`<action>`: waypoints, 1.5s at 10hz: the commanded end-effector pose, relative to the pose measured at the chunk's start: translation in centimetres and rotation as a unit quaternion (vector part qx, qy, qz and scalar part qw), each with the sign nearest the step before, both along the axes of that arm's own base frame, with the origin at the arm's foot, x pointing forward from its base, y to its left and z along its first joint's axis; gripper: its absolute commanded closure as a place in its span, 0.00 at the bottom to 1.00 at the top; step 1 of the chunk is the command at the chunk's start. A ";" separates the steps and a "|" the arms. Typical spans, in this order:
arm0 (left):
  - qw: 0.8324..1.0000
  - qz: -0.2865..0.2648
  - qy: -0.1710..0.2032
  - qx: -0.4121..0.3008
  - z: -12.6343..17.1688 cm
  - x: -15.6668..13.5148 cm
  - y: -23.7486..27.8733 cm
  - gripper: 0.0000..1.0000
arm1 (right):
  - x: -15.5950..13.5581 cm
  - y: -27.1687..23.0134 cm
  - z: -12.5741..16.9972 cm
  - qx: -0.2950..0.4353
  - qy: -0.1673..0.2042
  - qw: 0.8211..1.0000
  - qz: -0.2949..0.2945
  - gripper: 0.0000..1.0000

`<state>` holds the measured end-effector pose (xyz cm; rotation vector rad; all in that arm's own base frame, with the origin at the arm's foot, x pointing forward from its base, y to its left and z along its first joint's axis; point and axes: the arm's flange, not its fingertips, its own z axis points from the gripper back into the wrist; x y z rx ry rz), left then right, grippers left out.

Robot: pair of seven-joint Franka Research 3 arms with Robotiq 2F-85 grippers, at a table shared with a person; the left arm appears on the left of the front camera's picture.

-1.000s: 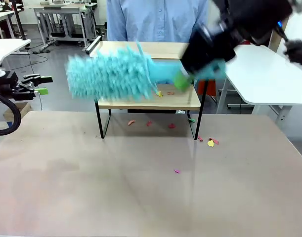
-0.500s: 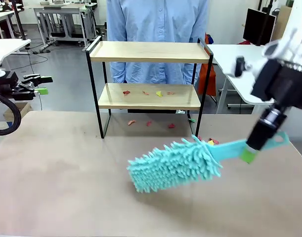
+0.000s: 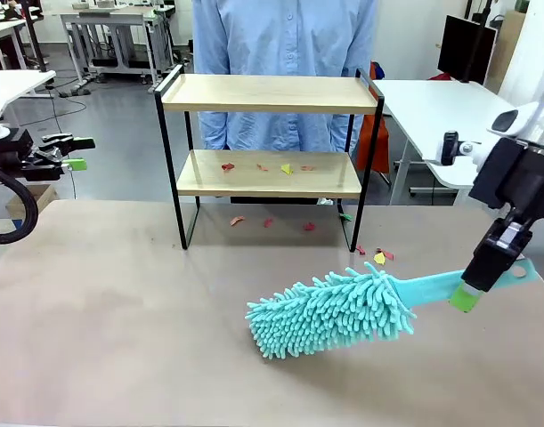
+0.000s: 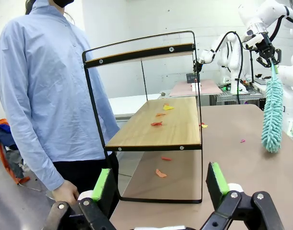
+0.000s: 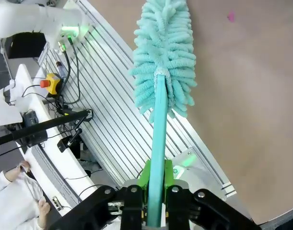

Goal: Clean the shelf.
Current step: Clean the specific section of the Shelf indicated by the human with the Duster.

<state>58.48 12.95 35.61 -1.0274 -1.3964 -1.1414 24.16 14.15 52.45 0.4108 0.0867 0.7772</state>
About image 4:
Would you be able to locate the person in blue shirt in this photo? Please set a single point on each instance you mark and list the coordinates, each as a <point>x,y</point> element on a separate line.
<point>52,83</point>

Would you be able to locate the person's right hand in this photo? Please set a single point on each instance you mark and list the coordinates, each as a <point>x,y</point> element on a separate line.
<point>66,194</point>

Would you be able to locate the teal microfibre duster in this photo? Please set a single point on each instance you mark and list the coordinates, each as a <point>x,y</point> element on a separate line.
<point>272,115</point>

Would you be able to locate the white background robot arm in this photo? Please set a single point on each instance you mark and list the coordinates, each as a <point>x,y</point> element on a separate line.
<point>233,55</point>

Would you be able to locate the pink mat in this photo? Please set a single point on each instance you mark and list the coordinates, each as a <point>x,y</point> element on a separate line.
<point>208,88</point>

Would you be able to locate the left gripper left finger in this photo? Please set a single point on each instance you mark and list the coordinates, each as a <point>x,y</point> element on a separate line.
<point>108,189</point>

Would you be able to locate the orange and blue cloth pile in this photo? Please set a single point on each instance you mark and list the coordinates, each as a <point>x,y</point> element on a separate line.
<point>4,143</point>

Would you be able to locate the small black device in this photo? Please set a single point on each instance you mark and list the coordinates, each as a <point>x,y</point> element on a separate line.
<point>191,77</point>

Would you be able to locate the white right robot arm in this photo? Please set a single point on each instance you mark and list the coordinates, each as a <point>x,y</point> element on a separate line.
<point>256,12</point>

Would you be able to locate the white paper sheet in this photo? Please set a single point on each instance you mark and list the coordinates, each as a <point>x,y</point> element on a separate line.
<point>196,86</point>

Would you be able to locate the black frame wooden shelf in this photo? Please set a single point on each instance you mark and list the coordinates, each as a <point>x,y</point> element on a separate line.
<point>160,134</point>

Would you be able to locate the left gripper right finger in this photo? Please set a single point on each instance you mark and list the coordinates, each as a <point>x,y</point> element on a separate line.
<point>215,187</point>

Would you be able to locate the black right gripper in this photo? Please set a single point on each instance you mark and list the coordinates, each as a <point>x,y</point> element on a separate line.
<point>265,45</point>

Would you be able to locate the large white table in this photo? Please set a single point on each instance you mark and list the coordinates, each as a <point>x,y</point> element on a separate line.
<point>129,105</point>

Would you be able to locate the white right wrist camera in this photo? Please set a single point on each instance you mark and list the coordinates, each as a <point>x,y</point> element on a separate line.
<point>253,43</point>

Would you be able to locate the yellow paper scrap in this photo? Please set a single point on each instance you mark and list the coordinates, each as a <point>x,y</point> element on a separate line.
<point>205,126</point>
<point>168,107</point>

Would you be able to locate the aluminium background bench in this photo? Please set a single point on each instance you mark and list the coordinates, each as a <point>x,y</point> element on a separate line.
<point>232,97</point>

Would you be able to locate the person's right forearm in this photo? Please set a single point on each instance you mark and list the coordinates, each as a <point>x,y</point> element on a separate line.
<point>38,163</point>

